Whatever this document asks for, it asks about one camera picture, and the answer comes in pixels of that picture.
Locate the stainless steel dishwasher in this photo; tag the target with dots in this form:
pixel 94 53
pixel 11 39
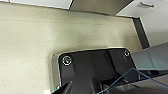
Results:
pixel 100 6

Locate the white drawer stack beside dishwasher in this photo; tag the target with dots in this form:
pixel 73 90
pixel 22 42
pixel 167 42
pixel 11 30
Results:
pixel 150 16

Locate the white two-door sink cabinet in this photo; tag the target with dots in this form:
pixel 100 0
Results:
pixel 36 2

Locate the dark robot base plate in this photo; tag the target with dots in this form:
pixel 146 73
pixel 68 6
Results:
pixel 93 66

